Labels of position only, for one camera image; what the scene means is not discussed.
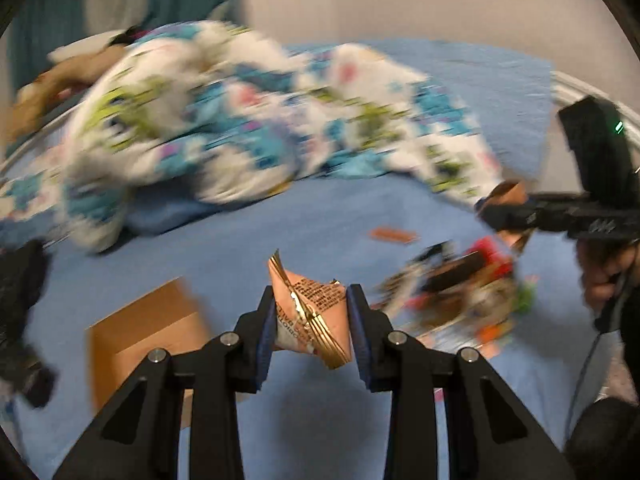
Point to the blue fleece bed sheet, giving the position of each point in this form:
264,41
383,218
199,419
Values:
250,240

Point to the person's dark clothing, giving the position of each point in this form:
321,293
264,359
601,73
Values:
605,440

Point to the brown flat wrapper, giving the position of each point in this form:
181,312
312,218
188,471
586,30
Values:
395,235

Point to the black cloth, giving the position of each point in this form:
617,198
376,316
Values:
25,310

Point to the teal curtain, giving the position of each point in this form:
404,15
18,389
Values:
50,25

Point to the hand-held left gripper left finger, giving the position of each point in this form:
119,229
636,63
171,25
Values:
265,340

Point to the orange snack packet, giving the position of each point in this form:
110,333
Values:
310,310

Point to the cartoon monster printed blanket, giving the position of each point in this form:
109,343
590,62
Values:
225,135

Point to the white bed headboard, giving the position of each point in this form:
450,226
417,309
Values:
565,87

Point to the person's right hand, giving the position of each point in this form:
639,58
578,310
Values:
605,270

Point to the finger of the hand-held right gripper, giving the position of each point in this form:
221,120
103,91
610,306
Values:
525,215

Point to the brown plush toy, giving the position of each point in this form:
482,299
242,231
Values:
55,80

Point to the red lighter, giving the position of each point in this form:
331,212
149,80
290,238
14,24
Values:
487,252

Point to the brown cardboard box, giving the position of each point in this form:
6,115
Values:
150,330

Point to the black rectangular packet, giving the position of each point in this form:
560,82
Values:
455,270

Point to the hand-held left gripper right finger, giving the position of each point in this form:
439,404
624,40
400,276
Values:
361,340

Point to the cartoon printed pillow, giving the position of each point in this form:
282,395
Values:
20,195

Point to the white pillow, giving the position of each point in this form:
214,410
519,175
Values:
85,47

